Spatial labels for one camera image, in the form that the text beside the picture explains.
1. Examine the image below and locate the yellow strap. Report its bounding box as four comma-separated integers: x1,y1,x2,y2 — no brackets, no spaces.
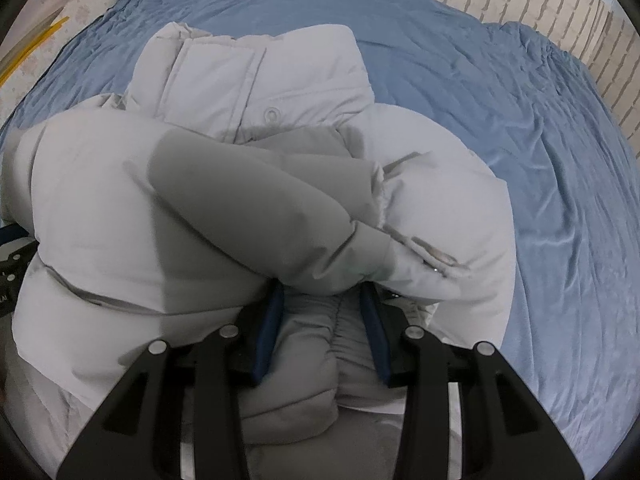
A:
0,16,70,86

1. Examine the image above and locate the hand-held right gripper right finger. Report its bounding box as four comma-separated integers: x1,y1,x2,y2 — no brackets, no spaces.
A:
357,285,586,480

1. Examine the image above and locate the white pillow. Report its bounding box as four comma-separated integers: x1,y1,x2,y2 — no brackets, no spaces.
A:
0,22,518,480

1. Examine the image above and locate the blue bed sheet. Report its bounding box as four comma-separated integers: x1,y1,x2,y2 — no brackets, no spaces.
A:
0,0,640,461

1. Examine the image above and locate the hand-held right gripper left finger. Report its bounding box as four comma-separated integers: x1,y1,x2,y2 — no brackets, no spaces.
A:
55,284,286,480

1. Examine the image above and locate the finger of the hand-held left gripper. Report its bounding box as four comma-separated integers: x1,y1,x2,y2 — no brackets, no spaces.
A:
0,225,38,288

